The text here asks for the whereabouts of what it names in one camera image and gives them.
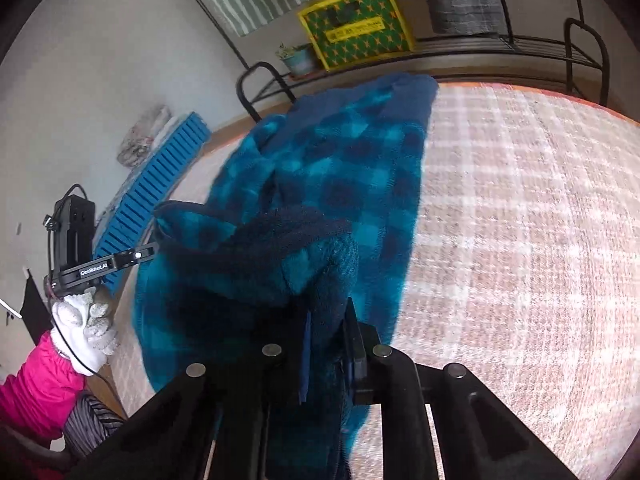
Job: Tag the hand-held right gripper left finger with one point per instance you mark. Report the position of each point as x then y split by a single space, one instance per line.
305 355

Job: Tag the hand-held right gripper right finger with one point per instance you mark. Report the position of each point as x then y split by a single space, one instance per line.
360 370

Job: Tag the person's left hand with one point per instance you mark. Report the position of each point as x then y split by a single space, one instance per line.
80 325

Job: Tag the black fabric stand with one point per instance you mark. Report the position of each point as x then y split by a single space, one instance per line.
35 315

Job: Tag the blue slatted bed base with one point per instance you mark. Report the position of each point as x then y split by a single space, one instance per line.
150 180

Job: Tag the rolled floral quilt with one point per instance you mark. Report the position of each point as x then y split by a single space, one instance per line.
142 135

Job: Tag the striped grey clothing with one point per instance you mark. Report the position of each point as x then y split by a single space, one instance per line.
90 422

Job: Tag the white pink checked blanket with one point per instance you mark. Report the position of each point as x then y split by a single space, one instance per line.
525 260

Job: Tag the small potted plant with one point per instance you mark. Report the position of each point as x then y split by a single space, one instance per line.
300 62

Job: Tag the yellow green patterned box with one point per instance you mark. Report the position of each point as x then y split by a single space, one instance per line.
357 27

